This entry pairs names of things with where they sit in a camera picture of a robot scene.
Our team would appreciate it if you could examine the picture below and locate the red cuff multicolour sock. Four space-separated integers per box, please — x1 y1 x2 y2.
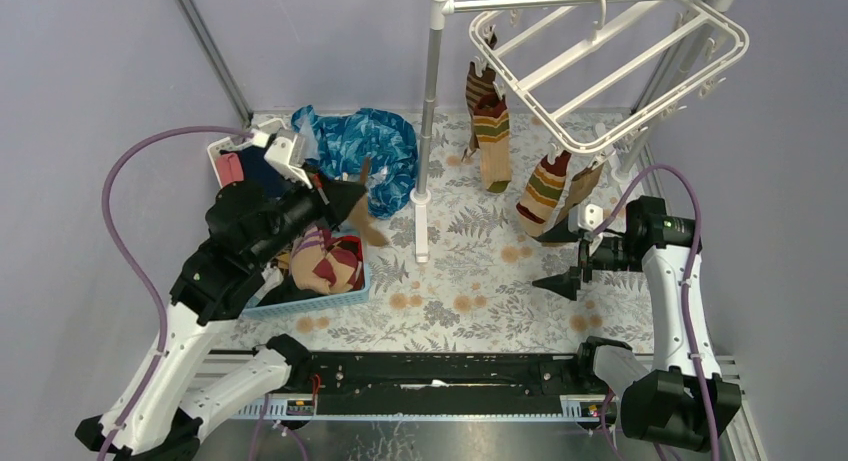
516 151 571 237
472 93 512 193

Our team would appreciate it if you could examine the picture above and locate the tan brown cuff sock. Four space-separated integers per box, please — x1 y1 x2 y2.
347 157 389 247
541 162 604 246

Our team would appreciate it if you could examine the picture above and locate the silver white drying rack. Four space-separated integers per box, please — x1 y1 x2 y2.
410 0 750 264

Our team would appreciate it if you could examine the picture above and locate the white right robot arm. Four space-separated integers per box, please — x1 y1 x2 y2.
532 196 742 452

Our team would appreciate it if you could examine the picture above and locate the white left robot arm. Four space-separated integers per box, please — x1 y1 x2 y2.
75 175 367 460

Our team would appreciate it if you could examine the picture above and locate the pile of assorted socks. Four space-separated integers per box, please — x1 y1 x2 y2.
249 227 366 307

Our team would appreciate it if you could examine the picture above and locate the white clip drying hanger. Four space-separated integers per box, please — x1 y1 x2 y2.
476 1 730 151

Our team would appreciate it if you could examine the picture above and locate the blue patterned cloth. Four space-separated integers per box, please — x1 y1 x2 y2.
290 105 419 219

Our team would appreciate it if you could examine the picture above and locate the dark navy folded garment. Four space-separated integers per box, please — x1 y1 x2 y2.
230 146 291 198

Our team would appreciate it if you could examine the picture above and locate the pink folded garment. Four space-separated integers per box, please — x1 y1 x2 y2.
214 153 245 187

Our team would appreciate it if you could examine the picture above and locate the floral patterned table mat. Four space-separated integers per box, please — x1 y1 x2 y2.
220 112 653 353

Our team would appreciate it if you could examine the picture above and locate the white plastic basket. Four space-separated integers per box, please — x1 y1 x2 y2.
206 116 290 187

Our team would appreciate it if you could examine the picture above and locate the light blue sock basket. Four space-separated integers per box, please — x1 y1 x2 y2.
242 230 371 319

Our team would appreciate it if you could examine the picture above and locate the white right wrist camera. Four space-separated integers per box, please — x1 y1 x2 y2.
567 203 605 235

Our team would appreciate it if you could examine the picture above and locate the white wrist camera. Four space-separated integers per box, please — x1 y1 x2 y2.
567 203 605 235
249 128 311 186

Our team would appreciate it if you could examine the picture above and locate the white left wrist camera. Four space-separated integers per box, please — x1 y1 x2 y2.
249 128 311 186

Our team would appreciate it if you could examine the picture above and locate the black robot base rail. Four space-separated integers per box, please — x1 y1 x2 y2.
275 351 608 418

